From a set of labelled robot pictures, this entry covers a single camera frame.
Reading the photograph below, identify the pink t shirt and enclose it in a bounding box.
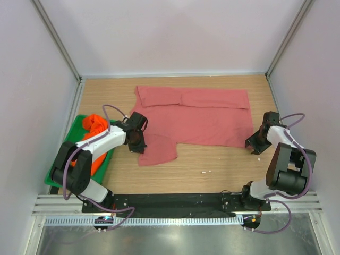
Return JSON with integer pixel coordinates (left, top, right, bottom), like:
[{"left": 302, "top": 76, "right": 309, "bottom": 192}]
[{"left": 132, "top": 86, "right": 253, "bottom": 166}]

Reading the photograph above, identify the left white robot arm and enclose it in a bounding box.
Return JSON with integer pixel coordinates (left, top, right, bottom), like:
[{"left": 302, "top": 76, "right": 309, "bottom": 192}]
[{"left": 49, "top": 121, "right": 147, "bottom": 213}]

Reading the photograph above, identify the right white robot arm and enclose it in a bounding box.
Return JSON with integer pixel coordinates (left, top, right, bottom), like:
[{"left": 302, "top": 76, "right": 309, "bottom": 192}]
[{"left": 239, "top": 124, "right": 317, "bottom": 210}]

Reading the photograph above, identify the orange t shirt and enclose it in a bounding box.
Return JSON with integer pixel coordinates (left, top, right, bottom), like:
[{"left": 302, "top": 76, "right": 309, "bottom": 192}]
[{"left": 66, "top": 114, "right": 114, "bottom": 183}]

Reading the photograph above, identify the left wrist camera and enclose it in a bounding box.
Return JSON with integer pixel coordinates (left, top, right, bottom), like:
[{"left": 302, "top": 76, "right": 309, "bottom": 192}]
[{"left": 115, "top": 112, "right": 148, "bottom": 132}]

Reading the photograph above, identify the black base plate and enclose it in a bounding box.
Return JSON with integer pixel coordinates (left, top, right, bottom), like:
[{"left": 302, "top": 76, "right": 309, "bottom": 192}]
[{"left": 81, "top": 193, "right": 272, "bottom": 219}]

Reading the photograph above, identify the aluminium rail profile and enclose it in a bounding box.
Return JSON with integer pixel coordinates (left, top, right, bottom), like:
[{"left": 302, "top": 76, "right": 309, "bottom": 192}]
[{"left": 32, "top": 191, "right": 323, "bottom": 216}]

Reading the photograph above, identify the slotted white cable duct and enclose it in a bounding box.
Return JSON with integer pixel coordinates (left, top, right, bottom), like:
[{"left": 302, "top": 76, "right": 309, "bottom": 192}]
[{"left": 44, "top": 215, "right": 243, "bottom": 227}]

